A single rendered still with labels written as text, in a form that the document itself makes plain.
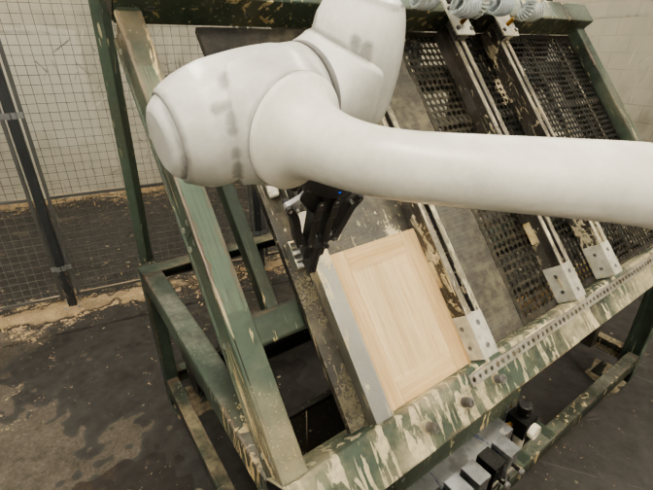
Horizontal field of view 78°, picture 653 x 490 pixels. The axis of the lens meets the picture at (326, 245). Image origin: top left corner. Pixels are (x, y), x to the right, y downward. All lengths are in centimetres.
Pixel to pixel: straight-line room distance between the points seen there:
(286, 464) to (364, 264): 50
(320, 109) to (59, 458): 223
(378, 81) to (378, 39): 4
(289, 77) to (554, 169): 20
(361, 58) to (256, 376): 65
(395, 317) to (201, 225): 54
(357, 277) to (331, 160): 76
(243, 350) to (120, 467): 145
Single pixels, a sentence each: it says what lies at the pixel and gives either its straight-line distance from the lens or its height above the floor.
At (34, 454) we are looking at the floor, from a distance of 249.
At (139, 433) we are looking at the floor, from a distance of 235.
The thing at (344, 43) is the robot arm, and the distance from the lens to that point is 44.
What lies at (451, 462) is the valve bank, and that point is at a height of 74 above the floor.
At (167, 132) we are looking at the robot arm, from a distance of 35.
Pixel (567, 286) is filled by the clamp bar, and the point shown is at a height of 96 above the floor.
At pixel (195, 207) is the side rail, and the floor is 137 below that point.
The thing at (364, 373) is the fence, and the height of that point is 99.
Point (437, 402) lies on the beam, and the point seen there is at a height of 89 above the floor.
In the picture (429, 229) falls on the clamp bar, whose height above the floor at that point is 122.
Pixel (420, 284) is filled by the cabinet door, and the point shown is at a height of 109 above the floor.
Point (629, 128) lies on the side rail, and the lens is 250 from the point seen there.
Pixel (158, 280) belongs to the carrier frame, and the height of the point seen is 79.
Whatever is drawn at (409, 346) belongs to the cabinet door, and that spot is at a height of 98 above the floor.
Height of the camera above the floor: 168
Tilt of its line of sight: 26 degrees down
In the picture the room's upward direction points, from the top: straight up
